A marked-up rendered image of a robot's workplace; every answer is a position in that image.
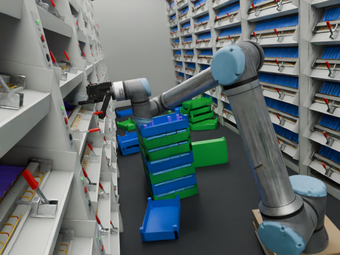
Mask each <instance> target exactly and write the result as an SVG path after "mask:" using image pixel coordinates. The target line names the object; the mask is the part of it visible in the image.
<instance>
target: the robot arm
mask: <svg viewBox="0 0 340 255"><path fill-rule="evenodd" d="M264 59H265V55H264V51H263V49H262V47H261V46H260V45H259V44H258V43H256V42H254V41H249V40H247V41H242V42H239V43H236V44H231V45H227V46H225V47H223V48H221V49H219V50H218V51H216V53H215V54H214V56H213V58H212V60H211V64H210V67H209V68H207V69H206V70H204V71H202V72H200V73H198V74H197V75H195V76H193V77H191V78H190V79H188V80H186V81H184V82H183V83H181V84H179V85H177V86H176V87H174V88H172V89H170V90H169V91H167V92H164V93H162V94H161V95H159V96H157V97H155V98H152V99H149V97H150V96H151V90H150V86H149V82H148V80H147V79H146V78H138V79H132V80H126V81H118V82H114V83H113V85H112V83H111V81H109V82H103V83H94V84H95V85H93V84H88V86H86V89H87V90H86V92H87V94H82V93H81V92H80V91H75V92H74V93H73V101H70V102H69V103H67V104H68V105H85V104H94V103H99V102H103V100H104V102H103V105H102V108H101V110H100V111H102V112H103V113H101V114H98V118H100V119H104V118H105V116H106V110H107V107H108V104H109V101H110V99H111V96H112V100H115V99H116V101H117V102H118V101H124V100H131V106H132V111H133V118H134V121H135V123H137V124H149V123H151V122H152V121H153V119H152V118H153V117H155V116H157V115H159V114H161V113H164V112H166V111H169V110H171V109H172V108H174V107H175V106H177V105H179V104H182V103H184V102H186V101H188V100H190V99H192V98H194V97H196V96H198V95H200V94H202V93H204V92H207V91H209V90H211V89H213V88H215V87H217V86H219V85H223V88H224V91H225V92H226V94H227V97H228V100H229V103H230V106H231V109H232V112H233V115H234V118H235V121H236V124H237V127H238V130H239V133H240V136H241V139H242V142H243V145H244V148H245V152H246V155H247V158H248V161H249V164H250V167H251V170H252V173H253V176H254V179H255V181H256V184H257V187H258V190H259V193H260V196H261V199H262V200H261V202H260V203H259V210H260V214H261V216H262V219H263V221H262V223H260V225H259V228H258V235H259V237H260V240H261V242H262V243H263V244H264V245H265V247H267V248H268V249H269V250H270V251H272V252H274V253H276V254H277V255H300V254H301V253H306V254H315V253H320V252H322V251H324V250H325V249H326V248H327V246H328V241H329V237H328V233H327V231H326V228H325V226H324V219H325V207H326V195H327V192H326V186H325V184H324V183H323V182H322V181H320V180H318V179H316V178H314V177H309V176H304V175H302V176H301V175H295V176H290V177H289V176H288V172H287V169H286V166H285V163H284V160H283V156H282V153H281V150H280V147H279V144H278V141H277V137H276V134H275V131H274V128H273V125H272V121H271V118H270V115H269V111H268V108H267V105H266V102H265V99H264V95H263V92H262V89H261V86H260V83H259V76H258V73H257V71H258V70H259V69H260V68H261V67H262V65H263V63H264ZM91 85H93V86H91ZM108 91H109V92H108ZM105 95H106V96H105ZM104 97H105V99H104Z"/></svg>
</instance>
